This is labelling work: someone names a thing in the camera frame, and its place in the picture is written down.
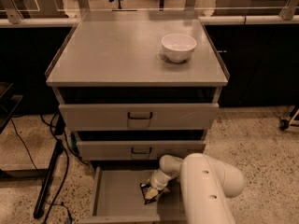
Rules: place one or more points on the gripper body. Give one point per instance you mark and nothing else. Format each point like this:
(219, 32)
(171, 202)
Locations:
(158, 183)

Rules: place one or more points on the black rxbar chocolate bar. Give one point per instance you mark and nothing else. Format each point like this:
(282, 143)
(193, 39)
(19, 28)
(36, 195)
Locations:
(144, 187)

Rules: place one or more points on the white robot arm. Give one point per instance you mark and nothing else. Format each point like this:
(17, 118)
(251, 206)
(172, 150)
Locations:
(205, 185)

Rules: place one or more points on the bottom grey drawer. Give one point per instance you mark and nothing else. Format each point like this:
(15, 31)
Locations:
(117, 199)

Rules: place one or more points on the grey drawer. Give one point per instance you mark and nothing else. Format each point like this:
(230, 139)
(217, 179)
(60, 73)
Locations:
(121, 117)
(136, 150)
(117, 199)

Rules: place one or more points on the middle grey drawer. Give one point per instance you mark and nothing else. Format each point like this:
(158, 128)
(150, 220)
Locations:
(136, 150)

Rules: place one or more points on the top grey drawer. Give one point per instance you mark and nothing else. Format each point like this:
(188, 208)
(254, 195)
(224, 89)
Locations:
(121, 117)

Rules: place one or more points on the grey drawer cabinet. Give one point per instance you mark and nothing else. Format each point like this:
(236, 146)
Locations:
(116, 57)

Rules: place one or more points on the black table leg bar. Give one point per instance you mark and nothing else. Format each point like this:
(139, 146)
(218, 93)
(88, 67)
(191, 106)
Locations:
(38, 212)

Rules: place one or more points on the white ceramic bowl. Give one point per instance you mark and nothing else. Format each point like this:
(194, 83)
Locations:
(178, 47)

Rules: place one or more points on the black caster wheel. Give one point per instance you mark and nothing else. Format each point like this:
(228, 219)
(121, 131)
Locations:
(283, 124)

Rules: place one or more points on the dark side table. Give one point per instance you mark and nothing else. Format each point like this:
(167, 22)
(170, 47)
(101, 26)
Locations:
(8, 103)

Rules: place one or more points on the white horizontal rail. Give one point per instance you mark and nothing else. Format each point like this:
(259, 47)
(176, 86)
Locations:
(214, 20)

